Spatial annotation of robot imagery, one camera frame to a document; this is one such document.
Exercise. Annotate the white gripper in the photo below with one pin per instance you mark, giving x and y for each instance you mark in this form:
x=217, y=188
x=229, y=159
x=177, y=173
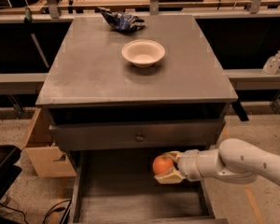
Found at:
x=188, y=164

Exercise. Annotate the orange round can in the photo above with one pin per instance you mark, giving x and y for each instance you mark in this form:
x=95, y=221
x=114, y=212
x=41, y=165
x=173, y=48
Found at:
x=162, y=164

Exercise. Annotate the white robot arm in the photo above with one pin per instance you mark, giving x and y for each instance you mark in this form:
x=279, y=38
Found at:
x=234, y=161

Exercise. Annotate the round metal drawer knob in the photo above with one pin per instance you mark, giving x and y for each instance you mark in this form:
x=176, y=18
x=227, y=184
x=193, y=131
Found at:
x=139, y=137

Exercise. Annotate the open grey middle drawer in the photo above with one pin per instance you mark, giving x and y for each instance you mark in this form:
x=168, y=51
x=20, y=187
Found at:
x=117, y=186

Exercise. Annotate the grey wooden drawer cabinet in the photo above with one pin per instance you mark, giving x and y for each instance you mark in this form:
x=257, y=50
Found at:
x=90, y=81

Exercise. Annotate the grey top drawer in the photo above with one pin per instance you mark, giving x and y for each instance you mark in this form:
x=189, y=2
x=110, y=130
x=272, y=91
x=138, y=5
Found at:
x=100, y=136

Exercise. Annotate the white paper bowl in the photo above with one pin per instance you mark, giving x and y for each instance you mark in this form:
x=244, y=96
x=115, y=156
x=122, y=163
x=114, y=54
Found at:
x=143, y=53

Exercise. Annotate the clear sanitizer pump bottle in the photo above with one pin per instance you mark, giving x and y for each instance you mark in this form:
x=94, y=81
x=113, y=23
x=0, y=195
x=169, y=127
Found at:
x=272, y=64

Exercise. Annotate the blue crumpled chip bag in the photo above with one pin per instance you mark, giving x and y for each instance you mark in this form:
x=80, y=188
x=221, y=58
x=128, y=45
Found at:
x=122, y=21

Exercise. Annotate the black bin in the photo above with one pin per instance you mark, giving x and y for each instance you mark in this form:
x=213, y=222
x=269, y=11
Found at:
x=9, y=155

